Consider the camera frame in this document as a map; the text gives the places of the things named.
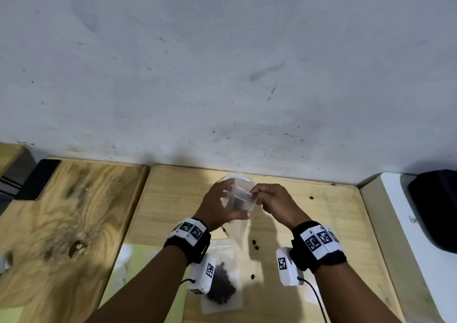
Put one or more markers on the person's left hand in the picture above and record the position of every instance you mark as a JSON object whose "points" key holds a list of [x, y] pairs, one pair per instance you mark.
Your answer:
{"points": [[214, 208]]}

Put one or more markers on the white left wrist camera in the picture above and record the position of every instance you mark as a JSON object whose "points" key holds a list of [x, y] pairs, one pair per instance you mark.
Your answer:
{"points": [[203, 274]]}

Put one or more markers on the yellow label backing sheet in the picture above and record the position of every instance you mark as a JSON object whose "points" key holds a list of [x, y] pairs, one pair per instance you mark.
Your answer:
{"points": [[143, 258]]}

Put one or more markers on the black right wristband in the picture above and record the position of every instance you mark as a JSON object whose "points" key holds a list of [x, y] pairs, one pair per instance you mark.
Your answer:
{"points": [[317, 247]]}

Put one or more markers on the black bag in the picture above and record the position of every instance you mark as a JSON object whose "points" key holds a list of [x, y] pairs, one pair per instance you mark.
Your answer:
{"points": [[437, 208]]}

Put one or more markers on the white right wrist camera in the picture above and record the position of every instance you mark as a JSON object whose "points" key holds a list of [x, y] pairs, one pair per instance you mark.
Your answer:
{"points": [[287, 267]]}

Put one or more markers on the white cabinet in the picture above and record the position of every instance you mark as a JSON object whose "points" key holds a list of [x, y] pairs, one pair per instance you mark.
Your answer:
{"points": [[389, 240]]}

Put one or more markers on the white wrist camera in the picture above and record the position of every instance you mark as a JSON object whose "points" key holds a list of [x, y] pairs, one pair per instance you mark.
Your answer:
{"points": [[287, 267], [203, 274]]}

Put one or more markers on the person's left forearm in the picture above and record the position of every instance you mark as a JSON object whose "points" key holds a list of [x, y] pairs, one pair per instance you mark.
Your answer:
{"points": [[143, 287]]}

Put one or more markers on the black wristband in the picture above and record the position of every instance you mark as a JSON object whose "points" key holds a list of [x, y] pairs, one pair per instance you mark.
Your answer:
{"points": [[317, 247], [189, 238]]}

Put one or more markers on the person's right hand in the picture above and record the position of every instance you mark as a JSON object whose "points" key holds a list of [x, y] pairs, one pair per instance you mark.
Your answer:
{"points": [[282, 205]]}

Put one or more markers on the dark seeds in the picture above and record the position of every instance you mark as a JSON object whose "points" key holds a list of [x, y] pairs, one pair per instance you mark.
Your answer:
{"points": [[223, 294], [223, 271]]}

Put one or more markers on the yellow paper sheet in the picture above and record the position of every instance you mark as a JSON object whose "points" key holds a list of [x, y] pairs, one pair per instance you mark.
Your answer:
{"points": [[10, 315]]}

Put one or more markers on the stack of clear plastic bags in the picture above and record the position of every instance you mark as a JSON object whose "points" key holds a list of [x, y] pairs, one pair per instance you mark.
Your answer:
{"points": [[313, 294]]}

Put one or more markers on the person's right forearm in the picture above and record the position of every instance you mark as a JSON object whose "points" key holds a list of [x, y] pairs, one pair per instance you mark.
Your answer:
{"points": [[350, 294]]}

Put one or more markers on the black left wristband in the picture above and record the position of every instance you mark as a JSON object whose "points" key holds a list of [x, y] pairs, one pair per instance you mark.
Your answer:
{"points": [[189, 238]]}

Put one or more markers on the dark grey furniture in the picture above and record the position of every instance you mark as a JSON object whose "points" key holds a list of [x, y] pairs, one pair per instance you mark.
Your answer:
{"points": [[12, 183]]}

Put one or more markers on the black flat phone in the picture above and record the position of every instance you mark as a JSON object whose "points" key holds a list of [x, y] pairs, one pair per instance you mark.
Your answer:
{"points": [[37, 180]]}

